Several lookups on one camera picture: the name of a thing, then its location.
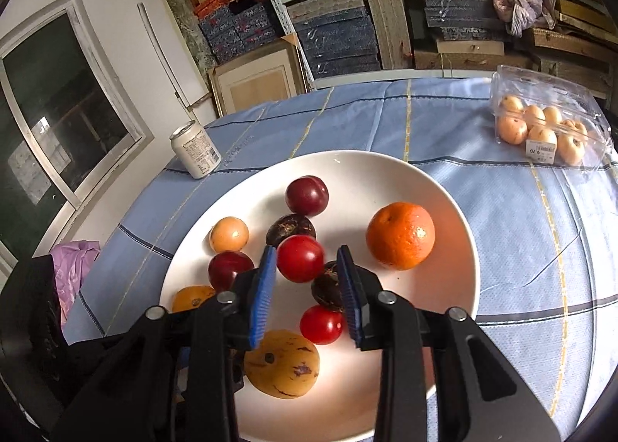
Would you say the red cherry tomato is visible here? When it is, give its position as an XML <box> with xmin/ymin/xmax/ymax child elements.
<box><xmin>300</xmin><ymin>305</ymin><xmax>345</xmax><ymax>346</ymax></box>
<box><xmin>277</xmin><ymin>235</ymin><xmax>325</xmax><ymax>283</ymax></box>

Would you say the dark red plum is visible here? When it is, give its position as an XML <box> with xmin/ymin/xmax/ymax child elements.
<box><xmin>207</xmin><ymin>250</ymin><xmax>255</xmax><ymax>292</ymax></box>
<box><xmin>285</xmin><ymin>175</ymin><xmax>329</xmax><ymax>217</ymax></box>

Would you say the speckled yellow apricot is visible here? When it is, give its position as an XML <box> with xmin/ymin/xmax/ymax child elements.
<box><xmin>209</xmin><ymin>216</ymin><xmax>249</xmax><ymax>253</ymax></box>

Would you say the orange mandarin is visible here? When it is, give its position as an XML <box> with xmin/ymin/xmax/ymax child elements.
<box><xmin>365</xmin><ymin>201</ymin><xmax>436</xmax><ymax>270</ymax></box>

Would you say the yellow orange tomato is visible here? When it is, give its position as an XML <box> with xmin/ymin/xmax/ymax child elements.
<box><xmin>172</xmin><ymin>285</ymin><xmax>216</xmax><ymax>312</ymax></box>

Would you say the yellow orange apricot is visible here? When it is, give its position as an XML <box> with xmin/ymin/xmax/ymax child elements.
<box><xmin>244</xmin><ymin>330</ymin><xmax>321</xmax><ymax>399</ymax></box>

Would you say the white ceramic plate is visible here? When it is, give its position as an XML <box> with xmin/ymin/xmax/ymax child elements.
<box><xmin>158</xmin><ymin>149</ymin><xmax>482</xmax><ymax>442</ymax></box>

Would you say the white drink can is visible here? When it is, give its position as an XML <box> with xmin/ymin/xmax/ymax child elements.
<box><xmin>170</xmin><ymin>120</ymin><xmax>221</xmax><ymax>179</ymax></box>

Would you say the purple cloth on chair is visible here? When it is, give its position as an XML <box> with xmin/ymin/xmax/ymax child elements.
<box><xmin>50</xmin><ymin>240</ymin><xmax>100</xmax><ymax>327</ymax></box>

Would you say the blue checked tablecloth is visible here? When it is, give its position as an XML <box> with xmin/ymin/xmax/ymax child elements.
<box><xmin>64</xmin><ymin>78</ymin><xmax>617</xmax><ymax>436</ymax></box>

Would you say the framed picture board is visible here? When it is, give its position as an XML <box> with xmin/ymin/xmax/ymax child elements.
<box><xmin>209</xmin><ymin>34</ymin><xmax>310</xmax><ymax>117</ymax></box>

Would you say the metal storage shelf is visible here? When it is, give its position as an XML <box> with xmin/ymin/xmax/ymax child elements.
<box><xmin>270</xmin><ymin>0</ymin><xmax>617</xmax><ymax>87</ymax></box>

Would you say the pink plastic bag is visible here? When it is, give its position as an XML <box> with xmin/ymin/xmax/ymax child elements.
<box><xmin>491</xmin><ymin>0</ymin><xmax>556</xmax><ymax>38</ymax></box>

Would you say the window frame left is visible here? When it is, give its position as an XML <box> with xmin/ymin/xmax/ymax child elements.
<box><xmin>1</xmin><ymin>0</ymin><xmax>153</xmax><ymax>275</ymax></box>

